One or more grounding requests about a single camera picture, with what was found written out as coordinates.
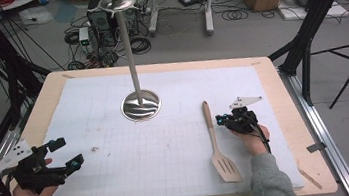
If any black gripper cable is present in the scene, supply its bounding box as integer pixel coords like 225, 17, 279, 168
246, 109, 273, 157

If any person's right hand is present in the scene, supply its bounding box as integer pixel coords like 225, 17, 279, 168
229, 123, 274, 159

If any clear plastic bag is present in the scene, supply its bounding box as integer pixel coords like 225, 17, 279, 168
18, 4, 55, 28

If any white box with green light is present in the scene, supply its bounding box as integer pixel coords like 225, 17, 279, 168
76, 26, 93, 54

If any grey tape strip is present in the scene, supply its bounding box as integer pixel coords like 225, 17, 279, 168
305, 141, 328, 154

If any wooden slotted spatula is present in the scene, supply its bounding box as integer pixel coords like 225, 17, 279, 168
200, 97, 244, 187

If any white flat board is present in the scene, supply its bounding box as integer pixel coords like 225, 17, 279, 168
276, 0, 349, 27

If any black computer tower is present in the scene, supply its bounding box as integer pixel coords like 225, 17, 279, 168
84, 0, 143, 51

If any white stand leg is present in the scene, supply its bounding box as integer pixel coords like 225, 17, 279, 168
201, 0, 223, 37
144, 0, 165, 37

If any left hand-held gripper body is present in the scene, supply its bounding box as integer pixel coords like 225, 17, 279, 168
0, 133, 72, 196

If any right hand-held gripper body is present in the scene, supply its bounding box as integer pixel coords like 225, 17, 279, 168
222, 93, 268, 137

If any coiled black cable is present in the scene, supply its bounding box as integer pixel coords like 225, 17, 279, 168
129, 33, 154, 56

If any white round table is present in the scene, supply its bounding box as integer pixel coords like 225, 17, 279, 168
0, 0, 49, 13

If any thin wooden strip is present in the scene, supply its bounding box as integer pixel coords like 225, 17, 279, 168
296, 160, 324, 193

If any thin coiled cable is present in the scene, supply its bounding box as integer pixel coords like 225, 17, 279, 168
219, 6, 251, 24

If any white grid mat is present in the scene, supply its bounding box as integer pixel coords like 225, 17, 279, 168
31, 51, 305, 196

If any steel stand with round base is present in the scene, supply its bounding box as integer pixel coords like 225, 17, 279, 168
96, 0, 165, 126

